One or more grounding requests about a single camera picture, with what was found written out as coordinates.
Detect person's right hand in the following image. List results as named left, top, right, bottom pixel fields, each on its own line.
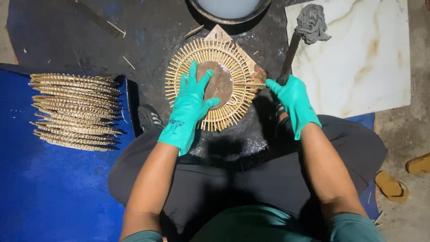
left=265, top=74, right=322, bottom=140

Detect person's left hand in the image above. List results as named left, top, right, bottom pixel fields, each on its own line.
left=157, top=60, right=221, bottom=156

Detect long dark metal blade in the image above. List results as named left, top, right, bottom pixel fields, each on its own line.
left=276, top=31, right=302, bottom=86

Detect rusty round metal disc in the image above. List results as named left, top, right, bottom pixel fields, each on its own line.
left=196, top=61, right=234, bottom=110

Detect round bamboo spoke frame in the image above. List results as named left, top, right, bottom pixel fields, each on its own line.
left=164, top=38, right=267, bottom=132

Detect square wooden board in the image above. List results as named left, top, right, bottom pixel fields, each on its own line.
left=205, top=24, right=268, bottom=95

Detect grey rag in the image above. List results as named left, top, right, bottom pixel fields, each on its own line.
left=294, top=4, right=332, bottom=45

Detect white marble tile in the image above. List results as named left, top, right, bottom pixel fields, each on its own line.
left=284, top=0, right=412, bottom=119

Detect dark basin with white liquid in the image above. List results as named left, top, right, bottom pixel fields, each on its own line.
left=187, top=0, right=272, bottom=25

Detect curved bamboo strip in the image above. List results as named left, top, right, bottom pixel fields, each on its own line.
left=183, top=24, right=205, bottom=40

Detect person's black trousers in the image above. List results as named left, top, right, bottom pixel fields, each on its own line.
left=108, top=114, right=388, bottom=236

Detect black striped sandal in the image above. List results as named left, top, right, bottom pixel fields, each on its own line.
left=138, top=104, right=165, bottom=132

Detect black mat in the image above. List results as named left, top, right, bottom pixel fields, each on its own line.
left=7, top=0, right=313, bottom=158

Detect person's green shirt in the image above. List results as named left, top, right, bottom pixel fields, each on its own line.
left=121, top=205, right=387, bottom=242

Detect thin bamboo splinter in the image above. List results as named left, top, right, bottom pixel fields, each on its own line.
left=122, top=55, right=136, bottom=71

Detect yellow sandal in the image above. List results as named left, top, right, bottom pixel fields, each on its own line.
left=405, top=153, right=430, bottom=175
left=374, top=171, right=410, bottom=204

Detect dark flat stick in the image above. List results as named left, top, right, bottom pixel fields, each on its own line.
left=69, top=0, right=125, bottom=38

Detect stack of bamboo spoke frames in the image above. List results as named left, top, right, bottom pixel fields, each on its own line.
left=28, top=73, right=123, bottom=152

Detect blue tarp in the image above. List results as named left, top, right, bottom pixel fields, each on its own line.
left=0, top=63, right=135, bottom=242

